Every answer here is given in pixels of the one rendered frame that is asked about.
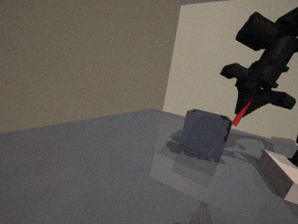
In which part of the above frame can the red peg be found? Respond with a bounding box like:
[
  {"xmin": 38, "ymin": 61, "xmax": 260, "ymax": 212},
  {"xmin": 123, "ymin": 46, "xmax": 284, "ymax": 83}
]
[{"xmin": 232, "ymin": 98, "xmax": 253, "ymax": 126}]

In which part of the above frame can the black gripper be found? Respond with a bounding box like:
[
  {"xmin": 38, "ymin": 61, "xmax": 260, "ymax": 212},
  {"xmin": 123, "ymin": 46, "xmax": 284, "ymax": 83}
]
[{"xmin": 220, "ymin": 54, "xmax": 296, "ymax": 118}]

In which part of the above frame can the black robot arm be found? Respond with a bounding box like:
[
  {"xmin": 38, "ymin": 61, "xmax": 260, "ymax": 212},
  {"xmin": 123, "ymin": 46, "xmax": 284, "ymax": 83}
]
[{"xmin": 235, "ymin": 7, "xmax": 298, "ymax": 62}]

